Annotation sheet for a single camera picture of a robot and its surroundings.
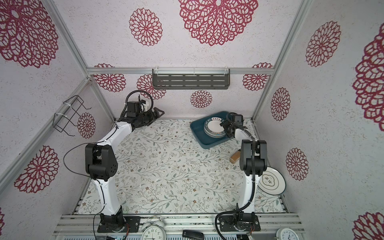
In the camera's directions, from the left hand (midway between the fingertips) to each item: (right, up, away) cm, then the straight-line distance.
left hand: (160, 117), depth 95 cm
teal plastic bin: (+27, -14, +12) cm, 33 cm away
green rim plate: (+36, -7, +17) cm, 40 cm away
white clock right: (+64, -57, -26) cm, 89 cm away
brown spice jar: (+48, -26, +2) cm, 55 cm away
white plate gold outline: (+68, -39, -7) cm, 79 cm away
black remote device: (+21, -57, -26) cm, 66 cm away
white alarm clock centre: (+2, -55, -26) cm, 61 cm away
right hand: (+43, -3, +10) cm, 44 cm away
